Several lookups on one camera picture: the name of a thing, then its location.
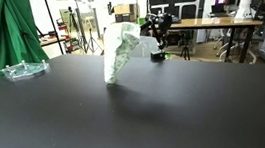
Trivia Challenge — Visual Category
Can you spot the thin light tripod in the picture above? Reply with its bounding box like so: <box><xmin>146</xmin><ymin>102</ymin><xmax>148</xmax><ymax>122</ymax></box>
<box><xmin>85</xmin><ymin>28</ymin><xmax>105</xmax><ymax>54</ymax></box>

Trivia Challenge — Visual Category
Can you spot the black panel cabinet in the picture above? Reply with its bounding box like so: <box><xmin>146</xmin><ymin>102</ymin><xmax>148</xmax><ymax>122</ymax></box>
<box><xmin>145</xmin><ymin>0</ymin><xmax>203</xmax><ymax>22</ymax></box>

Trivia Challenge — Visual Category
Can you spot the tall black camera tripod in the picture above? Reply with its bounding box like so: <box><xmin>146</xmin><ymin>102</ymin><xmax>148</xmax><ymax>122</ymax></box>
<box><xmin>62</xmin><ymin>5</ymin><xmax>94</xmax><ymax>55</ymax></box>

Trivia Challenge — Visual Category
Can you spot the small brown cardboard box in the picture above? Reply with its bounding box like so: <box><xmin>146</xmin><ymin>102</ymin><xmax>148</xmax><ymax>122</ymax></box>
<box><xmin>112</xmin><ymin>0</ymin><xmax>141</xmax><ymax>18</ymax></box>

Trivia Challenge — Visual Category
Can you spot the short black tripod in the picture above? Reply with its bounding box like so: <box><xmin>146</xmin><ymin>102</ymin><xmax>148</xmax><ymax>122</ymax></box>
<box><xmin>178</xmin><ymin>43</ymin><xmax>193</xmax><ymax>62</ymax></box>

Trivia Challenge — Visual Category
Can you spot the computer monitor with pink screen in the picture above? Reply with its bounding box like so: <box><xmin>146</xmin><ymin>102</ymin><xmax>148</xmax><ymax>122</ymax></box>
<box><xmin>210</xmin><ymin>0</ymin><xmax>240</xmax><ymax>18</ymax></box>

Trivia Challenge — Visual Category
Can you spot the green backdrop curtain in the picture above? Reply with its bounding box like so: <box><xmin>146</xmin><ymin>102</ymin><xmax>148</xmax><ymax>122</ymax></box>
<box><xmin>0</xmin><ymin>0</ymin><xmax>56</xmax><ymax>97</ymax></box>

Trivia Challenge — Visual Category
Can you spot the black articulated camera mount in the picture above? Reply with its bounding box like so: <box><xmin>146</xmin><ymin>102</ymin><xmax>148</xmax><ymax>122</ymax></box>
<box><xmin>136</xmin><ymin>10</ymin><xmax>175</xmax><ymax>64</ymax></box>

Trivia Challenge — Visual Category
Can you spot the black backdrop stand pole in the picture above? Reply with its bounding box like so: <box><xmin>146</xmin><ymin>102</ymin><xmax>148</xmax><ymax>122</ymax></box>
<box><xmin>24</xmin><ymin>0</ymin><xmax>71</xmax><ymax>56</ymax></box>

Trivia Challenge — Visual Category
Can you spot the clear acrylic plate with standoffs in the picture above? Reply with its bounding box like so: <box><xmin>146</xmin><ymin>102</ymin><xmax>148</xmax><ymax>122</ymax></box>
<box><xmin>0</xmin><ymin>54</ymin><xmax>52</xmax><ymax>86</ymax></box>

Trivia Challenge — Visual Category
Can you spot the white cloth with green print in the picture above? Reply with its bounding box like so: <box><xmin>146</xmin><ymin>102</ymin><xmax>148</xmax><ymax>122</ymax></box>
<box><xmin>98</xmin><ymin>19</ymin><xmax>143</xmax><ymax>88</ymax></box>

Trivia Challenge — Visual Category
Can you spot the long wooden work table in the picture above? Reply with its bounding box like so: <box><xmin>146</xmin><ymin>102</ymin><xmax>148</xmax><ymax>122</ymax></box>
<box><xmin>166</xmin><ymin>9</ymin><xmax>264</xmax><ymax>66</ymax></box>

